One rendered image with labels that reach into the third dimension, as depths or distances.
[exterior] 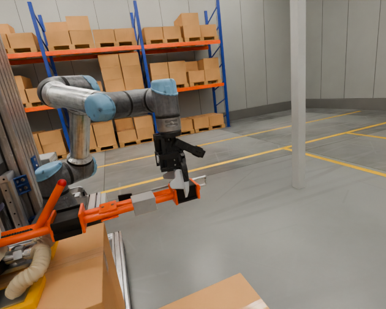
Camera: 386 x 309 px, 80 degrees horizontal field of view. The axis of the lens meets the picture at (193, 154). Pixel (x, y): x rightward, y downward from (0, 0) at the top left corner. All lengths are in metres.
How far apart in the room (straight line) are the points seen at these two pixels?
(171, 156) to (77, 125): 0.56
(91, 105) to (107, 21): 8.82
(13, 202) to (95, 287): 0.80
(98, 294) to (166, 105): 0.51
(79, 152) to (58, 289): 0.64
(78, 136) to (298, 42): 2.72
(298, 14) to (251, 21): 8.04
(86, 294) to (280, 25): 11.92
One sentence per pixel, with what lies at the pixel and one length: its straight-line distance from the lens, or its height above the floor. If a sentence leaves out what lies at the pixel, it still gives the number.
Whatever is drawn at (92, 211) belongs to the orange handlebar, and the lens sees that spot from 0.78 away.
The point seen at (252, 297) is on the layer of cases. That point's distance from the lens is 1.31.
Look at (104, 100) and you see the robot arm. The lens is 0.67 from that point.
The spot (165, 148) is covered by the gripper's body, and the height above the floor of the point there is 1.36.
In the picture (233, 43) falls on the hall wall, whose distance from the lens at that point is 10.65.
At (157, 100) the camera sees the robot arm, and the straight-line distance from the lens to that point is 0.68.
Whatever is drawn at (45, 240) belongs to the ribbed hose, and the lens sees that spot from 0.82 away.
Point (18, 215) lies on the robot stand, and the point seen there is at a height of 1.04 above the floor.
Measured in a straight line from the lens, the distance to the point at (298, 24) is 3.28.
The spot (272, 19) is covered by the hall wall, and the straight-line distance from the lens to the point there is 11.92.
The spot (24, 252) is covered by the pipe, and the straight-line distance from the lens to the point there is 0.82.
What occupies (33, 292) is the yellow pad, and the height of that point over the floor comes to 1.09.
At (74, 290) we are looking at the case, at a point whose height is 1.08.
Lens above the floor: 1.52
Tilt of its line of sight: 16 degrees down
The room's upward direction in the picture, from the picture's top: 8 degrees counter-clockwise
